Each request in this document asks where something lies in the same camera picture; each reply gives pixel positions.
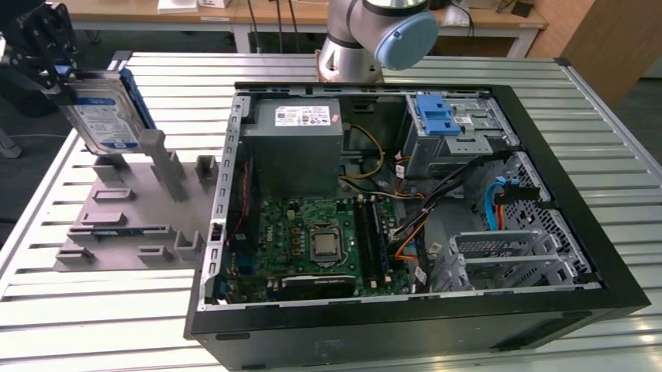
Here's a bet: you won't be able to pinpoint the hard disk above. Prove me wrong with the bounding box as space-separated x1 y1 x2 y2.
56 68 158 157

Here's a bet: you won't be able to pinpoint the blue data wire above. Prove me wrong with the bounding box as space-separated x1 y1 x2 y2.
485 174 519 233

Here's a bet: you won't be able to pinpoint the multicolour power wire black plug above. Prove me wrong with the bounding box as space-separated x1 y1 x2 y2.
494 184 543 232

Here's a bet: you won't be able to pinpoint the metal disk bay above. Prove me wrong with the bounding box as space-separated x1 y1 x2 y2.
445 229 589 292

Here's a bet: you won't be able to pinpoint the wooden desk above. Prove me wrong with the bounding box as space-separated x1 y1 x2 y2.
67 0 550 59

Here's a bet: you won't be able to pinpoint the white stand leg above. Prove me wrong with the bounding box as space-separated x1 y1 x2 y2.
0 127 23 159

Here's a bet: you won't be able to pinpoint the grey parts rack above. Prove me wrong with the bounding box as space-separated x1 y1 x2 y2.
51 129 228 272

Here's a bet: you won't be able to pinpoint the grey power supply unit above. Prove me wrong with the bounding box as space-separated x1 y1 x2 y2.
242 97 347 198

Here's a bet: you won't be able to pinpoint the green motherboard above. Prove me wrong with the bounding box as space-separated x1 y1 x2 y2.
216 195 418 304

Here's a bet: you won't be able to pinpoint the CPU socket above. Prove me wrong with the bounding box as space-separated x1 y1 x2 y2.
304 222 351 269

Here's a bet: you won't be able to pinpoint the silver CPU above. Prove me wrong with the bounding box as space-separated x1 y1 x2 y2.
310 234 343 257

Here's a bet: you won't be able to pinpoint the blue drive latch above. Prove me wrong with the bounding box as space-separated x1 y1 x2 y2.
413 92 467 137

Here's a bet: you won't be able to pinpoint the black graphics card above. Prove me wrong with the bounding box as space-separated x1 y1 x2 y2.
267 273 359 301

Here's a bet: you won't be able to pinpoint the metal optical drive cage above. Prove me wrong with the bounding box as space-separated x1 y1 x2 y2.
402 91 521 180

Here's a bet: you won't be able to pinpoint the black PC case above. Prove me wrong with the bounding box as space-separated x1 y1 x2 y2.
183 80 651 372

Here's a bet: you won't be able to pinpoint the wooden cabinet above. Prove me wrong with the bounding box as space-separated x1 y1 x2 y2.
526 0 662 112

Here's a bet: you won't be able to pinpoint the red black twisted wire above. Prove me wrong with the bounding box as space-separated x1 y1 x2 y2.
227 157 254 243

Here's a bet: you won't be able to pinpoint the yellow wires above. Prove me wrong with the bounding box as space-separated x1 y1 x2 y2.
338 122 389 181

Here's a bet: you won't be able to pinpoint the grey black power wires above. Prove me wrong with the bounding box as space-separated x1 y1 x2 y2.
338 176 415 201

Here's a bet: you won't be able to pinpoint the red orange drive wires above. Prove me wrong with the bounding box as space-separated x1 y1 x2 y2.
393 153 415 195

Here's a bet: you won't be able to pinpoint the black wire bundle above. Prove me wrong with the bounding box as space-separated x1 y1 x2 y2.
391 150 517 243

